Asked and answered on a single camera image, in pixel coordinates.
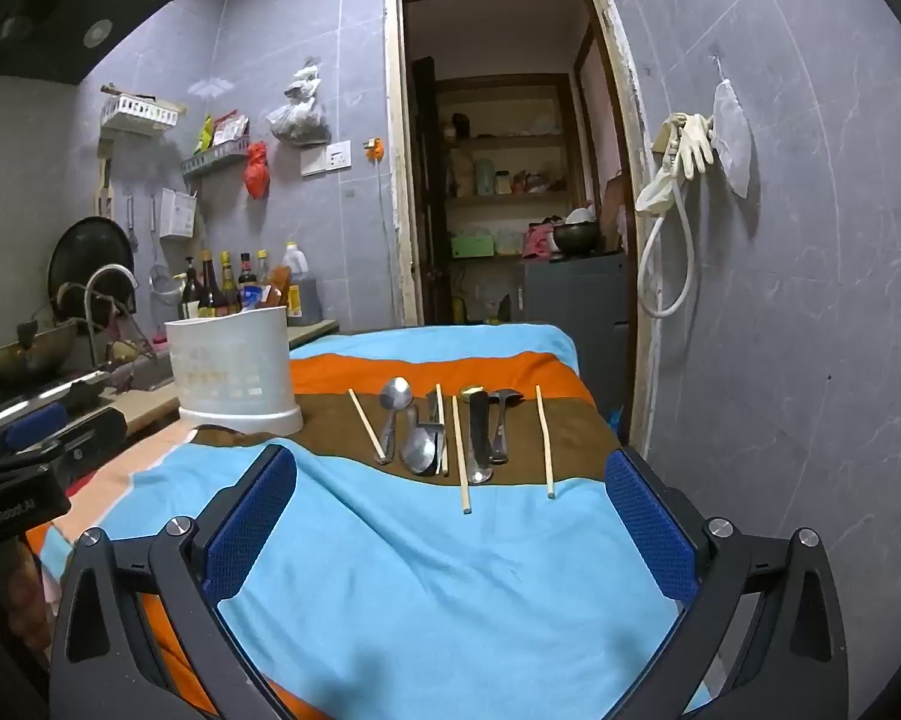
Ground white hose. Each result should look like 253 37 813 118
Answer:
636 120 698 318

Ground clear hanging plastic bag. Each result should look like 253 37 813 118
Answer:
266 58 330 145

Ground wooden shelf unit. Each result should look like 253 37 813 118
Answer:
413 75 597 263

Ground worn door frame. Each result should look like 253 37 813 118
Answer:
383 0 665 458

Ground white plastic utensil holder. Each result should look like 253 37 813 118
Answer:
164 305 305 437

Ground blue label sauce bottle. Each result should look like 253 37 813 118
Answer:
238 253 263 312

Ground steel fork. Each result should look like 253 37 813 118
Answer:
424 388 446 475

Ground red plastic bag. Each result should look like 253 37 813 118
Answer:
244 141 272 200

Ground white wall box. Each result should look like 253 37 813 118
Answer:
158 187 197 241

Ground small steel spoon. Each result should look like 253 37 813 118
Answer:
376 376 416 462

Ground large steel spoon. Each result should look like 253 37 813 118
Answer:
400 401 443 476

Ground hanging wooden board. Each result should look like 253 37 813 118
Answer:
94 139 118 220

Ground black range hood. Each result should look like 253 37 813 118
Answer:
0 0 178 87

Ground steel kitchen faucet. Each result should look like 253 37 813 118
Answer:
83 264 140 372

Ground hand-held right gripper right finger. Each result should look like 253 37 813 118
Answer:
604 446 851 720

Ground grey wall shelf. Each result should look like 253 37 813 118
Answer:
182 136 251 179

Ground black hanging wok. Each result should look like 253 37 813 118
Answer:
47 216 137 323

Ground grey cabinet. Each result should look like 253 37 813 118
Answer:
524 253 632 421

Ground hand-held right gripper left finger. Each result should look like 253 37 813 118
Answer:
47 444 299 720

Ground white wall switch panel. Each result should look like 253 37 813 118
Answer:
301 141 353 177

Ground black bowl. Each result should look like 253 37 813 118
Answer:
551 221 602 254

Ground beige rubber gloves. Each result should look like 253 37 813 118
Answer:
671 111 717 181

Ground hanging metal strainer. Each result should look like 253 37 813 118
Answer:
148 195 183 308

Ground white wall basket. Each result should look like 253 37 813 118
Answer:
100 86 188 137

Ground striped blue orange brown blanket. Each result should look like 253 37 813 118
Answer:
26 322 722 720

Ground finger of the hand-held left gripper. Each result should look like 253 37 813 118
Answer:
0 401 69 452
16 412 129 485

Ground pink cloth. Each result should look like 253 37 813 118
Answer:
524 223 560 260

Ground dark sauce bottle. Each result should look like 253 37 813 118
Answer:
199 250 223 318
220 251 240 316

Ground person's left hand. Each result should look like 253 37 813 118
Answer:
0 540 56 657

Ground gas stove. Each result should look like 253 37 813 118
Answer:
0 371 114 425

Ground clear oil jug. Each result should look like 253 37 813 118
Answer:
281 241 309 316

